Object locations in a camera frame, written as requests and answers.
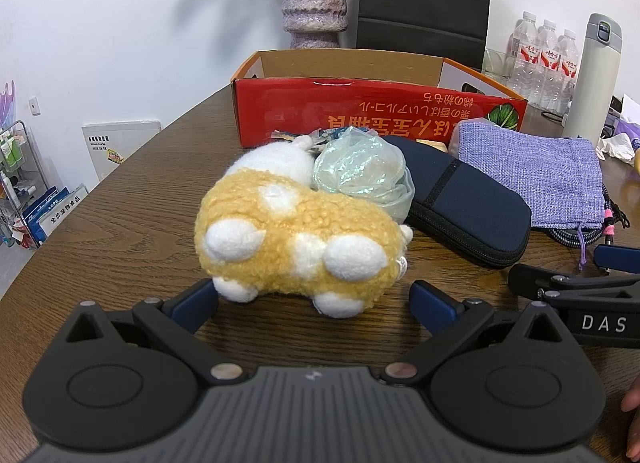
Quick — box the black braided cable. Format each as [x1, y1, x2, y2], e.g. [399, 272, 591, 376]
[540, 183, 631, 249]

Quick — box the white metal cabinet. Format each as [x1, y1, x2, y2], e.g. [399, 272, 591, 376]
[81, 120, 163, 183]

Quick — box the white thermos flask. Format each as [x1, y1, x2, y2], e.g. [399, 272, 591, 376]
[562, 13, 622, 145]

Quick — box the purple burlap drawstring bag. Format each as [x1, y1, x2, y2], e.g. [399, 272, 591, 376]
[457, 122, 606, 271]

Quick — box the crumpled white tissue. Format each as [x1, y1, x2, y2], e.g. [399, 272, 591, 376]
[595, 134, 638, 164]

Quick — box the yellow and white plush toy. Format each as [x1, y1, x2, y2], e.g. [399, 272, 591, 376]
[194, 136, 415, 319]

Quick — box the purple ceramic vase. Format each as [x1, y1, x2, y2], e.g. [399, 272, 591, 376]
[281, 0, 347, 50]

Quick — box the clear glass cup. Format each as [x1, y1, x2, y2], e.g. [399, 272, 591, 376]
[482, 48, 516, 85]

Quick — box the blue package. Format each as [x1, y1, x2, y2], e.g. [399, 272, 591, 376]
[22, 186, 71, 246]

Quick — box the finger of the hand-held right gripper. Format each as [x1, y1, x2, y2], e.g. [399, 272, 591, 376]
[594, 243, 640, 274]
[509, 263, 640, 302]

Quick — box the clear water bottle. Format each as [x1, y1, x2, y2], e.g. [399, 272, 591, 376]
[506, 12, 540, 94]
[550, 29, 581, 114]
[535, 19, 560, 106]

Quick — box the clear iridescent plastic bag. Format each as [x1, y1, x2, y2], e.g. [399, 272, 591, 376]
[311, 126, 416, 221]

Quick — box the navy zip pouch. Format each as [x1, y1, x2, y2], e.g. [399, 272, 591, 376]
[385, 136, 532, 269]

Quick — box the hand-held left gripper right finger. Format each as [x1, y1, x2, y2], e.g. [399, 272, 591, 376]
[378, 280, 576, 386]

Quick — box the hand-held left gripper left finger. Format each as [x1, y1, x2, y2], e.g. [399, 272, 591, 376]
[64, 279, 247, 386]

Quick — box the person's right hand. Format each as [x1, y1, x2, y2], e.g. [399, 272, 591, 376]
[621, 380, 640, 463]

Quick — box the wire storage rack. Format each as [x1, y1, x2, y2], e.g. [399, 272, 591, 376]
[0, 120, 43, 250]

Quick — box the brown wooden desktop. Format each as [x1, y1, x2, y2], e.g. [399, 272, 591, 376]
[0, 76, 640, 463]

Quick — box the red cardboard box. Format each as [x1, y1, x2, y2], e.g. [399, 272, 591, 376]
[230, 49, 529, 149]

